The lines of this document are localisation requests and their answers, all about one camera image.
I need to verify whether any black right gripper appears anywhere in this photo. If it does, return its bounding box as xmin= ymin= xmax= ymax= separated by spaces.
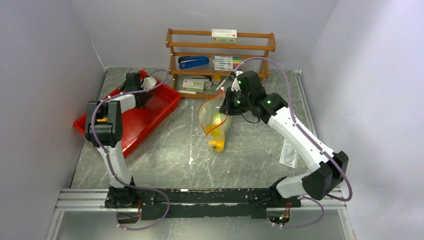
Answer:
xmin=219 ymin=87 xmax=252 ymax=116

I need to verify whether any clear zip top bag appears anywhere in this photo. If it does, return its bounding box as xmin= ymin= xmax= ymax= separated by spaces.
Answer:
xmin=197 ymin=88 xmax=232 ymax=153

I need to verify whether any yellow green mango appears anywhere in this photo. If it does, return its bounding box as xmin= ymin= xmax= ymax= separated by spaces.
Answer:
xmin=205 ymin=123 xmax=221 ymax=139

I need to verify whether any yellow bell pepper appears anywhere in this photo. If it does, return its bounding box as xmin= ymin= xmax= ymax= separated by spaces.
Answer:
xmin=208 ymin=138 xmax=225 ymax=153

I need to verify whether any green round cabbage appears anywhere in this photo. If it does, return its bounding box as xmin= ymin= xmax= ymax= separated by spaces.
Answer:
xmin=212 ymin=112 xmax=231 ymax=126

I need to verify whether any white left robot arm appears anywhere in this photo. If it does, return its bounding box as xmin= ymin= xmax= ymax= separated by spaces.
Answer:
xmin=85 ymin=72 xmax=158 ymax=209

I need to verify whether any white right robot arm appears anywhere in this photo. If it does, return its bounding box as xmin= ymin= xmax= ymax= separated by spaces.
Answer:
xmin=219 ymin=71 xmax=349 ymax=207

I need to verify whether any green white marker pen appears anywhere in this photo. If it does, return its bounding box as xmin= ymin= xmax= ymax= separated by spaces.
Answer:
xmin=215 ymin=76 xmax=229 ymax=91

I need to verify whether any red plastic tray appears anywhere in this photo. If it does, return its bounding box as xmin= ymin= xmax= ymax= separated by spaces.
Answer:
xmin=73 ymin=79 xmax=181 ymax=158

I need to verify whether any yellow pear squash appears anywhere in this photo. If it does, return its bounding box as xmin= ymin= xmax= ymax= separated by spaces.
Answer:
xmin=96 ymin=117 xmax=108 ymax=123

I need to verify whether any pack of coloured markers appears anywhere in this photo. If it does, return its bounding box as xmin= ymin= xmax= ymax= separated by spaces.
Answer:
xmin=212 ymin=55 xmax=242 ymax=72

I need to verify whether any white staples box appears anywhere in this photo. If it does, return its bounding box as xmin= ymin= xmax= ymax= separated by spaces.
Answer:
xmin=181 ymin=78 xmax=205 ymax=93

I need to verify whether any blue stapler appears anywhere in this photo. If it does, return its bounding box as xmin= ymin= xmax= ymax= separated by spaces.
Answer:
xmin=177 ymin=55 xmax=210 ymax=70

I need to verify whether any wooden three-tier shelf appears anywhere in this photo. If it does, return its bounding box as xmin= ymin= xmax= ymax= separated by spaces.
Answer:
xmin=165 ymin=28 xmax=277 ymax=99

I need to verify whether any white box on top shelf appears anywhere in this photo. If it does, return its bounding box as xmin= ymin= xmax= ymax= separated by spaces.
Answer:
xmin=211 ymin=28 xmax=238 ymax=44

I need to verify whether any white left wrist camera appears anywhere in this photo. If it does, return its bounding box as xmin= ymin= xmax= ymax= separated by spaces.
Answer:
xmin=141 ymin=76 xmax=158 ymax=90

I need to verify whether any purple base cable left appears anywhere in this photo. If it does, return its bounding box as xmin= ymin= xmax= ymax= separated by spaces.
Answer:
xmin=115 ymin=188 xmax=171 ymax=232

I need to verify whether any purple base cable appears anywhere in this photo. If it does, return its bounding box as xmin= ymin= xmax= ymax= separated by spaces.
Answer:
xmin=271 ymin=195 xmax=325 ymax=230
xmin=115 ymin=188 xmax=171 ymax=232

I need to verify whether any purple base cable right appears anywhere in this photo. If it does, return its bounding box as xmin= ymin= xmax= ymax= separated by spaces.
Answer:
xmin=271 ymin=195 xmax=325 ymax=230

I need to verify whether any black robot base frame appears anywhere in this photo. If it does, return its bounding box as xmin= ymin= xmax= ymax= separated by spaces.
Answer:
xmin=104 ymin=184 xmax=301 ymax=223

